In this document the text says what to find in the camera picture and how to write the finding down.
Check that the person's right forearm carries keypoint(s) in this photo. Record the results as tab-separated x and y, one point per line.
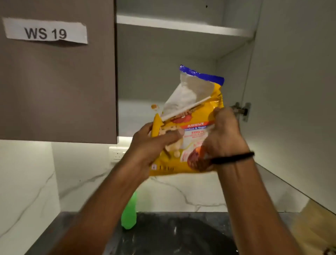
252	210

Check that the yellow dog food bag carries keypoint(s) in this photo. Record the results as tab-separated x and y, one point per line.
194	89

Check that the black wristband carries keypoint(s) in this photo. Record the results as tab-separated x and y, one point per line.
233	157

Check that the white wall switch panel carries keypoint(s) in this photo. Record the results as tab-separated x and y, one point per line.
116	153

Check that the green plastic water bottle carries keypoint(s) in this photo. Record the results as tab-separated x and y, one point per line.
128	215

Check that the grey wall cabinet body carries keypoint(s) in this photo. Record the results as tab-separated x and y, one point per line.
147	78

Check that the brown paper bag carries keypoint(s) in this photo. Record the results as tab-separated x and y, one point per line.
315	231

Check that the brown cabinet door with label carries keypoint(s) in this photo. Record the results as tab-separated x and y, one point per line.
52	92

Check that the white cabinet shelf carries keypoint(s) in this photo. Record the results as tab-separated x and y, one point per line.
183	25

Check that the person's left forearm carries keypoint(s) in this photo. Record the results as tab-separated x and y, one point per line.
105	210

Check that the brown cabinet door with sheet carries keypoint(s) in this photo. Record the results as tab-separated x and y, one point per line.
294	105

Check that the white paper label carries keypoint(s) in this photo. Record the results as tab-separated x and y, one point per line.
44	31

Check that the person's left hand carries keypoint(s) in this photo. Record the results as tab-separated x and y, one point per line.
147	149

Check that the person's right hand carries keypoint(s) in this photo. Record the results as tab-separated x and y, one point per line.
225	134

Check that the metal cabinet hinge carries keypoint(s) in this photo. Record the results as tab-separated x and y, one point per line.
242	111

